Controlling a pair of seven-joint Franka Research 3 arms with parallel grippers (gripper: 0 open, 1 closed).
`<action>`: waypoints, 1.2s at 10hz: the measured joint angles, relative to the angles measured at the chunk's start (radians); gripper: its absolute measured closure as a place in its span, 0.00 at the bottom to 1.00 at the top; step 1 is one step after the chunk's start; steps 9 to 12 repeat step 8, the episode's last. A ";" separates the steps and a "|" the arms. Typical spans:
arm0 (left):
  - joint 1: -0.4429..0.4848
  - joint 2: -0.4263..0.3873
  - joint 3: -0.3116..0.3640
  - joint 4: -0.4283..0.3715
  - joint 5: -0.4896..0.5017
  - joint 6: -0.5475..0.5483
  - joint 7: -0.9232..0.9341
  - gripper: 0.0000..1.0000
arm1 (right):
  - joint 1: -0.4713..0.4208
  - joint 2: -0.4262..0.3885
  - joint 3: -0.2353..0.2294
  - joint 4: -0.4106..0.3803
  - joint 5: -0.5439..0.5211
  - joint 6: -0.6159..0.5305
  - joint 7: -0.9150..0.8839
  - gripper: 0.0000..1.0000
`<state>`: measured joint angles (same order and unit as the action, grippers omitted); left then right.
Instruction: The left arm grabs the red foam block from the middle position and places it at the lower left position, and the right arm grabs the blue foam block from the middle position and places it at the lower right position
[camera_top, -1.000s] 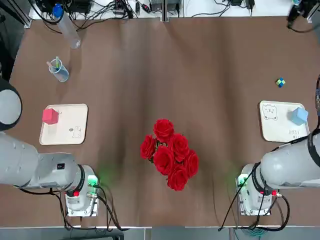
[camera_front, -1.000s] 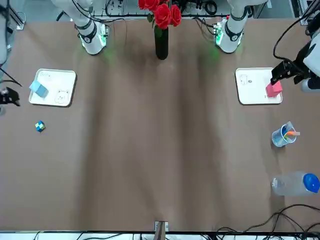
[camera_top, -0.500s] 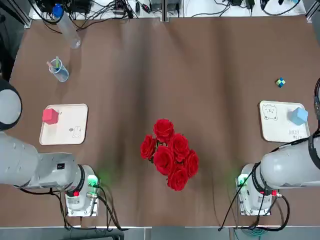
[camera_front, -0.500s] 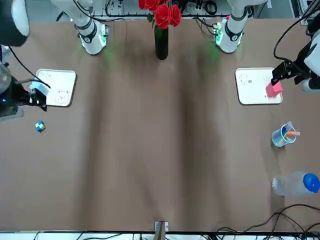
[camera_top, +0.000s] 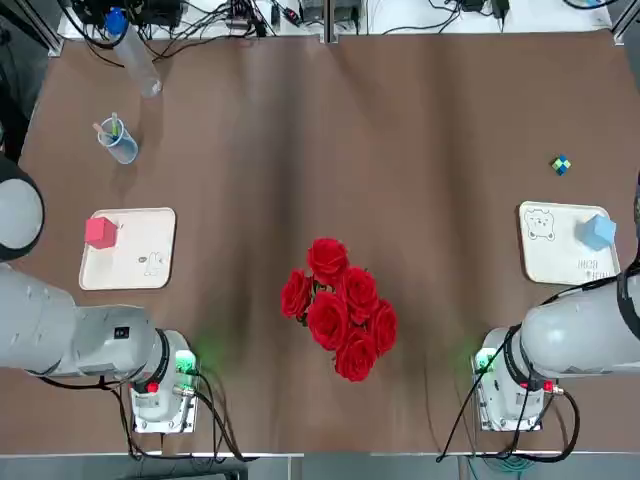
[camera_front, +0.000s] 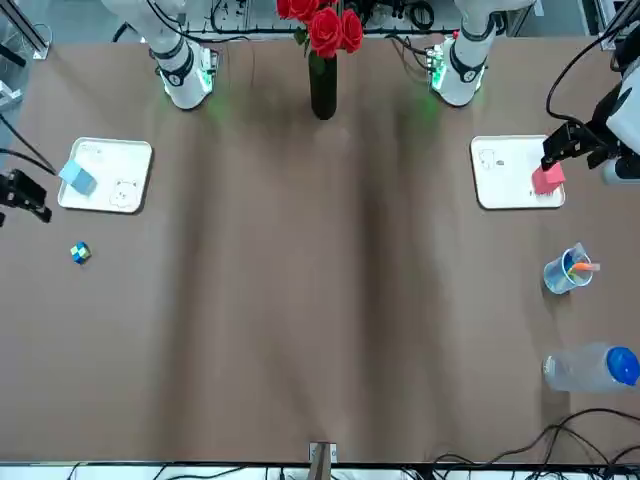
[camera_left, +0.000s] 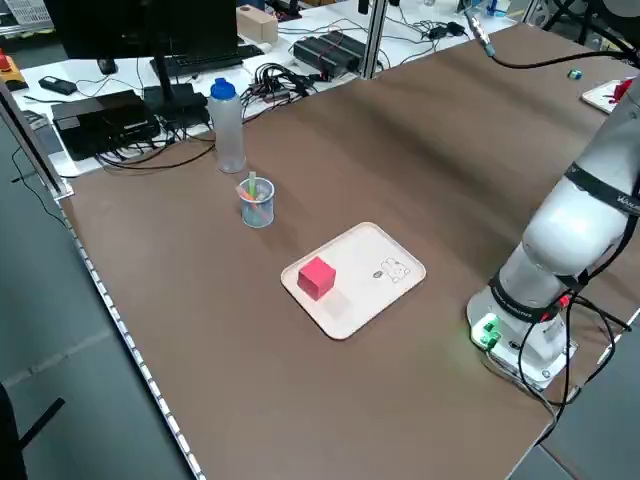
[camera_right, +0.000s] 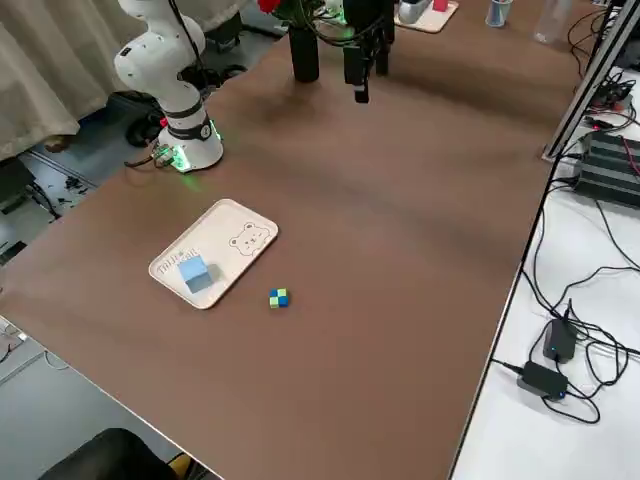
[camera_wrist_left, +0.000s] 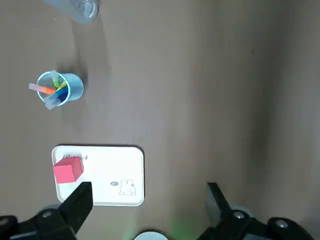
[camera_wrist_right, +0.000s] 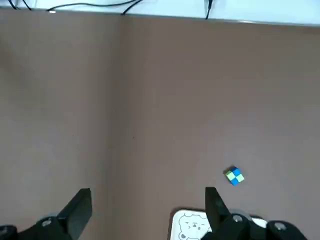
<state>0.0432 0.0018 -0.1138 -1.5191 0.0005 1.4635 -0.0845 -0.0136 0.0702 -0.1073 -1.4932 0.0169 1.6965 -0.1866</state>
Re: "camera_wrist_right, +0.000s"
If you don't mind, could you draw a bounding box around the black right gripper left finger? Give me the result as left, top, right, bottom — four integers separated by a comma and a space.
0, 188, 93, 240

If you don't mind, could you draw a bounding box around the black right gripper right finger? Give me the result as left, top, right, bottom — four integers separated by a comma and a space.
200, 186, 309, 240

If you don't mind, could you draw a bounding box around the cream tray with bear print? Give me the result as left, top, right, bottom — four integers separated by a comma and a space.
170, 208, 270, 240

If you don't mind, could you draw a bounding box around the blue green checkered cube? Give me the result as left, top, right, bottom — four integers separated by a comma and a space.
222, 165, 246, 187

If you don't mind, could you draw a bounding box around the black table edge cable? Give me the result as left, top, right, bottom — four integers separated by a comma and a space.
204, 0, 214, 21

